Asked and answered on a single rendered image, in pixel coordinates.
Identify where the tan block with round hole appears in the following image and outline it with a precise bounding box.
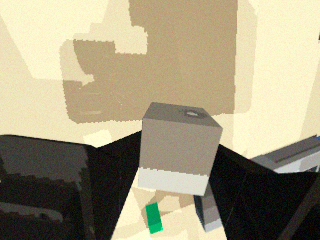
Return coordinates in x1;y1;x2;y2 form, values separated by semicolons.
138;102;223;196

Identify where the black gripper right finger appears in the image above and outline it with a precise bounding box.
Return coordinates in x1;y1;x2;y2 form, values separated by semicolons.
209;143;320;240

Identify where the teal block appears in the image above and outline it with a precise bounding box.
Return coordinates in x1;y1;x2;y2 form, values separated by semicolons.
145;203;163;235

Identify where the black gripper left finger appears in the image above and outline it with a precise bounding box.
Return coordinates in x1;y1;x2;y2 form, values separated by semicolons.
0;130;141;240

